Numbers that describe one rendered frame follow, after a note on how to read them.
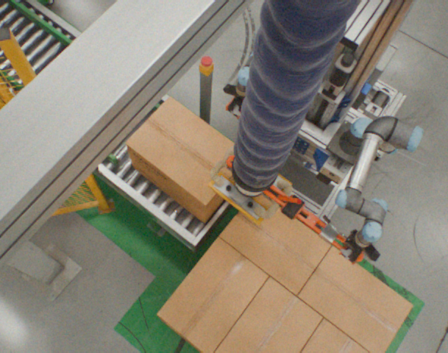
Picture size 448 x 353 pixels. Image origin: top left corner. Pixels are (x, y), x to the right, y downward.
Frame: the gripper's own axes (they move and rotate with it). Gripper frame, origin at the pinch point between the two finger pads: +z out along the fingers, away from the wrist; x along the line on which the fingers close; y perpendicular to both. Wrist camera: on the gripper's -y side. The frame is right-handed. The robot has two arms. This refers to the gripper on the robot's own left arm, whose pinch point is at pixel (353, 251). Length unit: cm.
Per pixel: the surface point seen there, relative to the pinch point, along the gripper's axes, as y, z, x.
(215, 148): 92, 32, -9
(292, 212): 33.9, -1.5, 3.9
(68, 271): 134, 126, 97
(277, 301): 9, 73, 29
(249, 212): 51, 11, 14
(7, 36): 145, -83, 46
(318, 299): -9, 73, 12
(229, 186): 67, 8, 10
